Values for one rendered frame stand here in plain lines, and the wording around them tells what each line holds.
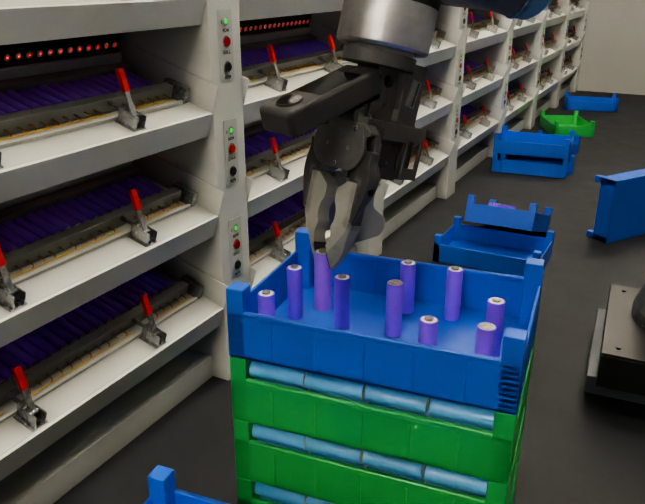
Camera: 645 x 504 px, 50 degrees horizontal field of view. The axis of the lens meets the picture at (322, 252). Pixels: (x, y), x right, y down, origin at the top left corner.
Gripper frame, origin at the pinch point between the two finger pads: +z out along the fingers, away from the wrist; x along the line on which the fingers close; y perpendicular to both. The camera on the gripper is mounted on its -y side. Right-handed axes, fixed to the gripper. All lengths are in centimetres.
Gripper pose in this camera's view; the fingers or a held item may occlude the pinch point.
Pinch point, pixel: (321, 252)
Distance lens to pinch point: 69.8
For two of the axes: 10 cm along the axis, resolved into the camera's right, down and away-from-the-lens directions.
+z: -2.0, 9.6, 2.1
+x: -6.3, -2.9, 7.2
